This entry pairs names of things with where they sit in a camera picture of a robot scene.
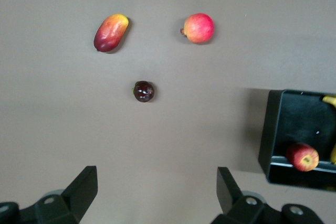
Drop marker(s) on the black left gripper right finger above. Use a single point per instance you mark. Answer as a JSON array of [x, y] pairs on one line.
[[246, 208]]

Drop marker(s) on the red yellow mango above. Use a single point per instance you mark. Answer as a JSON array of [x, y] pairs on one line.
[[110, 33]]

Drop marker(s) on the red yellow apple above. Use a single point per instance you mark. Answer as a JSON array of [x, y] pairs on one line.
[[302, 157]]

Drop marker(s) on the dark purple plum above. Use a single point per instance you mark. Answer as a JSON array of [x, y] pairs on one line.
[[144, 91]]

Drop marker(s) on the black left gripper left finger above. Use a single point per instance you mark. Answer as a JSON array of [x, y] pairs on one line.
[[65, 205]]

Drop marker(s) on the black plastic box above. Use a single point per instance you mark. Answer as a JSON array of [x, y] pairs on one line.
[[302, 119]]

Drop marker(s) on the yellow banana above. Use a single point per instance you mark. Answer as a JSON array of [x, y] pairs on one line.
[[331, 101]]

